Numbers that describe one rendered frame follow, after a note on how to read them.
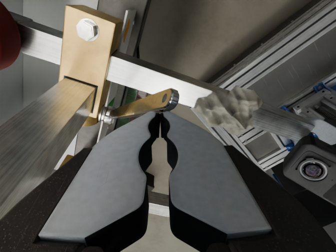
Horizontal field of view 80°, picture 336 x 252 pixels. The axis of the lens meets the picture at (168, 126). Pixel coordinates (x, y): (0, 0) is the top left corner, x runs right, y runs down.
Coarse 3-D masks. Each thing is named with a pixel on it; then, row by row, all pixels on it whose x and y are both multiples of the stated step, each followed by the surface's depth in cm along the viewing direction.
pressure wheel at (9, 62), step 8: (0, 8) 18; (0, 16) 18; (8, 16) 19; (0, 24) 18; (8, 24) 19; (0, 32) 18; (8, 32) 19; (16, 32) 20; (0, 40) 18; (8, 40) 19; (16, 40) 20; (0, 48) 18; (8, 48) 19; (16, 48) 20; (0, 56) 18; (8, 56) 20; (16, 56) 21; (0, 64) 19; (8, 64) 21
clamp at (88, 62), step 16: (64, 16) 20; (80, 16) 20; (96, 16) 20; (112, 16) 24; (64, 32) 21; (112, 32) 21; (64, 48) 21; (80, 48) 21; (96, 48) 21; (112, 48) 22; (64, 64) 22; (80, 64) 22; (96, 64) 22; (80, 80) 23; (96, 80) 23; (96, 96) 24; (96, 112) 25
